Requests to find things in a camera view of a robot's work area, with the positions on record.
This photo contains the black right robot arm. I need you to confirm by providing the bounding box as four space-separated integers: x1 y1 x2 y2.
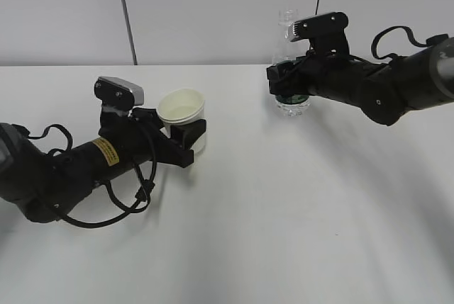
267 38 453 125

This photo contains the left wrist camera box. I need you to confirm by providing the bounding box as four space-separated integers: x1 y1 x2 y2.
94 77 144 111

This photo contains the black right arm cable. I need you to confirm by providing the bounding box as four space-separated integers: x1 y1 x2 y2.
347 26 450 64

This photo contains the clear green-label water bottle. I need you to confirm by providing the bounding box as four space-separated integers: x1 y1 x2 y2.
272 9 310 117

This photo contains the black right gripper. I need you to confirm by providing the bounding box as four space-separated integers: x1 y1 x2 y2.
266 54 358 101

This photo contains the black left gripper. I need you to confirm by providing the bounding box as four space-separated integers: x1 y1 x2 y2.
98 106 206 168

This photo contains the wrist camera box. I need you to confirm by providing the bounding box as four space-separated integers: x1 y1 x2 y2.
287 12 349 43
94 77 144 111

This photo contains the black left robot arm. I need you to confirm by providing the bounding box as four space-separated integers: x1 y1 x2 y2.
1 107 206 229

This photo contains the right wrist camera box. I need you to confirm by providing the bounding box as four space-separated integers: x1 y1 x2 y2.
287 12 349 43

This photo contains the white paper cup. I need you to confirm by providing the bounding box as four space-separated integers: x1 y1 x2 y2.
157 89 205 137

